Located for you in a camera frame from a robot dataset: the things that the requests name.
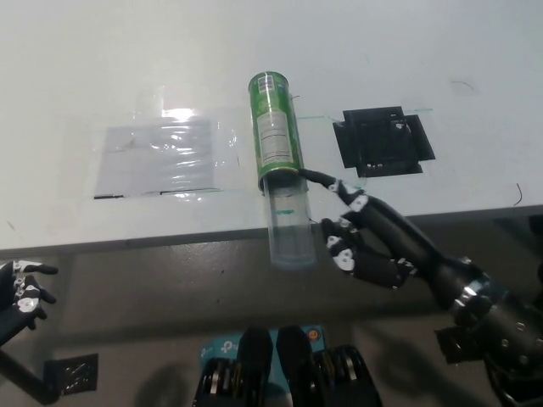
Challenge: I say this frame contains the green chips can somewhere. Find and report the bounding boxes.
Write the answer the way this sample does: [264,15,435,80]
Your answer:
[248,71,307,187]

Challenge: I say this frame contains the clear plastic sheet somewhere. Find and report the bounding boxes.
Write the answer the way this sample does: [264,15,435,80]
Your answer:
[93,118,213,199]

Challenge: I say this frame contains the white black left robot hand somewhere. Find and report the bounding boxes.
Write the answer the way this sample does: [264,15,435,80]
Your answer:
[0,259,59,347]

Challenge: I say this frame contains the clear plastic film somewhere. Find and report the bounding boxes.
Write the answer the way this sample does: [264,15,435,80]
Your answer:
[84,91,241,203]

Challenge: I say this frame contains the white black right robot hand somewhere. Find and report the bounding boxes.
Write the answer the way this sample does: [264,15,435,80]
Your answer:
[298,167,487,313]

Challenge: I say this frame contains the black floor plate left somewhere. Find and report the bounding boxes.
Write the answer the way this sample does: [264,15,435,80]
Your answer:
[44,354,99,398]

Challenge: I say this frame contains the black tape square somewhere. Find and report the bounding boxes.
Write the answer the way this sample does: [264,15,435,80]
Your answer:
[333,105,437,178]

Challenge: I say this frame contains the black robot torso blocks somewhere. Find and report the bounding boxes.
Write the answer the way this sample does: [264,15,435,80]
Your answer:
[193,325,383,407]

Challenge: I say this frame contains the black floor plate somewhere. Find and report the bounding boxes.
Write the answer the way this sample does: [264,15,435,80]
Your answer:
[44,354,99,398]
[435,326,489,365]

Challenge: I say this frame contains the black floor plate right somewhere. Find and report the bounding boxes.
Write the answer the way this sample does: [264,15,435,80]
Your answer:
[435,326,489,365]

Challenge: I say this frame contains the clear plastic chips tray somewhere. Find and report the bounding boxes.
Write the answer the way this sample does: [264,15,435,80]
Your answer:
[261,171,317,269]

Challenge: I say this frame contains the teal box with white logo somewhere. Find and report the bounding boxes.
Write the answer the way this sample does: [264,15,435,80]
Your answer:
[199,324,326,407]

